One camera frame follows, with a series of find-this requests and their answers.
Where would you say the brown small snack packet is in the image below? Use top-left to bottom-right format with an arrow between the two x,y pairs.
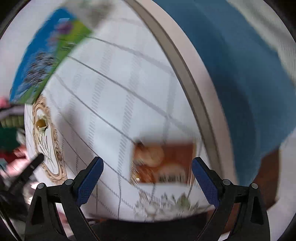
130,141 -> 196,185

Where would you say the clothes rack with clothes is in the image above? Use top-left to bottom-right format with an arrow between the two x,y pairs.
1,97 -> 26,167

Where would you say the yellow egg yolk pastry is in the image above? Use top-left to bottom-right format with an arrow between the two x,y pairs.
36,115 -> 48,134

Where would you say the blue bed sheet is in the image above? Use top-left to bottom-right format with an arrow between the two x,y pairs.
157,1 -> 295,186

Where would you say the cardboard milk box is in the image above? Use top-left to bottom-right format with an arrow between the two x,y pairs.
9,7 -> 91,104

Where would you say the white textured blanket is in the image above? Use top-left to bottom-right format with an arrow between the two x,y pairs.
228,0 -> 295,83

